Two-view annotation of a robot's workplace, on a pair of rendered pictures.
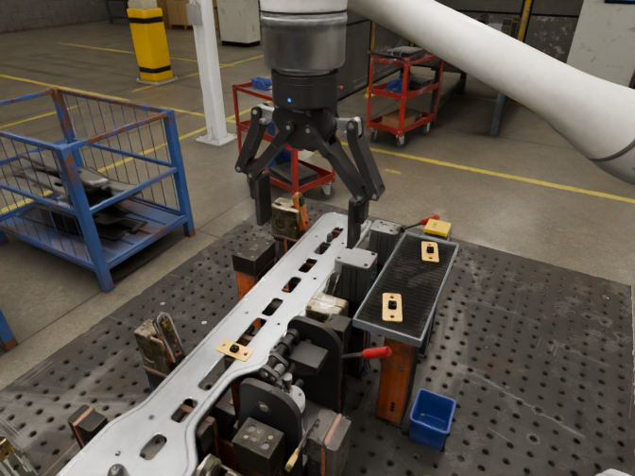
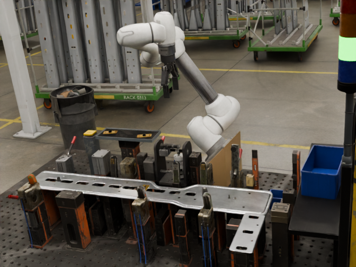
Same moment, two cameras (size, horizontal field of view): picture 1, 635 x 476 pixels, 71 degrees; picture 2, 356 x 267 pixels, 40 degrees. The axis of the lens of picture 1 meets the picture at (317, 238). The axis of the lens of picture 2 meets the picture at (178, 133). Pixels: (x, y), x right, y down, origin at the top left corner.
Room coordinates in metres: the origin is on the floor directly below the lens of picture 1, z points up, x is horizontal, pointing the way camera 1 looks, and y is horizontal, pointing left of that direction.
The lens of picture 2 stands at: (0.64, 2.46, 2.23)
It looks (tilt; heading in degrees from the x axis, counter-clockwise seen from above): 22 degrees down; 267
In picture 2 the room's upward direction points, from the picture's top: 6 degrees counter-clockwise
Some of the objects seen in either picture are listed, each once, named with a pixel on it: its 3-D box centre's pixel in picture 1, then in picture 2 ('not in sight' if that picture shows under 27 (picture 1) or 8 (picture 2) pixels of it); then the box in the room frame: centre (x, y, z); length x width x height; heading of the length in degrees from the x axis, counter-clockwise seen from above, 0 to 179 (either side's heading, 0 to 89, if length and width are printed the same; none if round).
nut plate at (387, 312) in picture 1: (392, 305); (144, 134); (0.69, -0.15, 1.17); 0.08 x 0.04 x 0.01; 173
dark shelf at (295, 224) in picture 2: not in sight; (323, 183); (-0.17, 0.40, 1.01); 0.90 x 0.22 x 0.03; 64
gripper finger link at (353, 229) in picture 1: (354, 220); (175, 83); (0.49, -0.05, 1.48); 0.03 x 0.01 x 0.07; 154
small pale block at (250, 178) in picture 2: not in sight; (251, 206); (0.18, 0.31, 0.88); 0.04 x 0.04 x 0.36; 64
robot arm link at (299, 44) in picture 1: (304, 41); (167, 49); (0.52, 0.01, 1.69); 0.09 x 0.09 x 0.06
